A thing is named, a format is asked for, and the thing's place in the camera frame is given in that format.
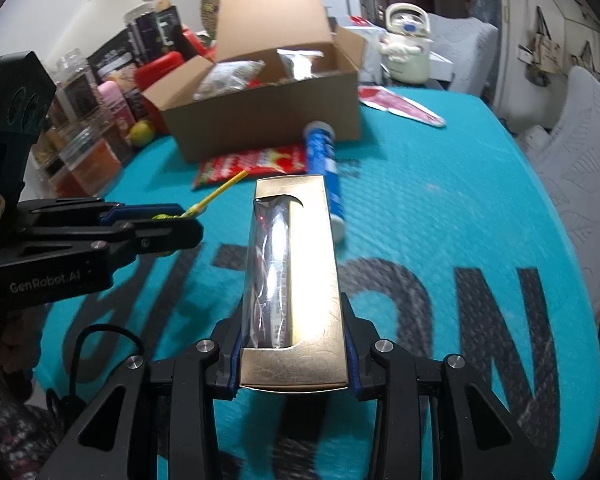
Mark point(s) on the yellow stick toothbrush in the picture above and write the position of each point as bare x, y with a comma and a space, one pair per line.
220, 191

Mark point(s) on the silver clear packet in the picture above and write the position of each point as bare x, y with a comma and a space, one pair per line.
297, 62

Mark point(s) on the dark canister with pale lid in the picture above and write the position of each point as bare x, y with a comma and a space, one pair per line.
142, 35

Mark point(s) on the red white flat packet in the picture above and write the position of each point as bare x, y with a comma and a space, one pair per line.
395, 102

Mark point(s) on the person's left hand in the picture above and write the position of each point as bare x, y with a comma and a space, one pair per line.
5, 360

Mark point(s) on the teal lettered mat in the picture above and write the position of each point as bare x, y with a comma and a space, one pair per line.
430, 200

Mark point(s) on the white patterned snack packet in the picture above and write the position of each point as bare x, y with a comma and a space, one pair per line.
230, 77

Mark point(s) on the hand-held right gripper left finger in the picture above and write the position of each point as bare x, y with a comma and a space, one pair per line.
236, 360

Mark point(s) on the white thermos kettle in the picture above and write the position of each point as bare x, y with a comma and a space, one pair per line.
405, 50

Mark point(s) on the red strawberry print packet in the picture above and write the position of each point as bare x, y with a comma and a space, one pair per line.
250, 162

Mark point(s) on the brown black printed box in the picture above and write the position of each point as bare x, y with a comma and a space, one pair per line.
172, 30

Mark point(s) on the clear plastic jar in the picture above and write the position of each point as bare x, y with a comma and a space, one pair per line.
71, 65

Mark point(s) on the hanging tote bag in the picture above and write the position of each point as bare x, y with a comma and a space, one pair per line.
591, 62
539, 52

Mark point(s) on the brown cardboard box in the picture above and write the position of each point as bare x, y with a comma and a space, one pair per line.
260, 120

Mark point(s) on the white foam board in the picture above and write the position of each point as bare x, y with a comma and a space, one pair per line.
100, 15

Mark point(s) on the yellow lemon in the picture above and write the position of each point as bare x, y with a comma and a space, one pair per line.
142, 133

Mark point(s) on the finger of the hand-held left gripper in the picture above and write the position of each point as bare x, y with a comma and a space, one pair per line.
165, 237
145, 211

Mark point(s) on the jar with beige contents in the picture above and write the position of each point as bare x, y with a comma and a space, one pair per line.
50, 145

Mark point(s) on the gold snack box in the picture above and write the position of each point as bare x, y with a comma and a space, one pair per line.
310, 260

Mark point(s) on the jar with pink label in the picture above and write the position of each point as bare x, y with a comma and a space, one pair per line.
116, 105

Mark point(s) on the person's floral clothing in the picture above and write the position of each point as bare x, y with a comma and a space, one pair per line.
15, 440

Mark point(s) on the red plastic bottle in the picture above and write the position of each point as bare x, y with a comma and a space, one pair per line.
160, 72

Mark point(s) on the woven round mat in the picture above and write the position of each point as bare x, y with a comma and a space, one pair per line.
214, 5

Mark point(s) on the jar with red contents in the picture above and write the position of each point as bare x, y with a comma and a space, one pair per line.
92, 165

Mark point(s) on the blue tube packet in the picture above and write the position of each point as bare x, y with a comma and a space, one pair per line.
322, 160

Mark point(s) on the grey covered chair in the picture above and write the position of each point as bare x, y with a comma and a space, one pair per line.
580, 185
465, 50

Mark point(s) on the jar with dark contents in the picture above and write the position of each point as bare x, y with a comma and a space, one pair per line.
80, 95

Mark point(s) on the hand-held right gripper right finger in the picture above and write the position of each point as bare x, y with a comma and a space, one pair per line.
351, 365

